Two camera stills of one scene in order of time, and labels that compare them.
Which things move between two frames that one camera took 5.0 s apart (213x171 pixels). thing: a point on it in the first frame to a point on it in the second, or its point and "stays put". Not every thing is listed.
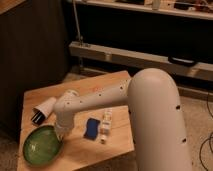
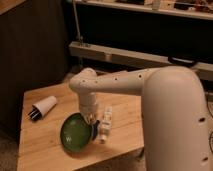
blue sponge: (91, 128) stays put
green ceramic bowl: (42, 145) to (76, 132)
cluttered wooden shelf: (199, 9) stays put
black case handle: (182, 61) stays put
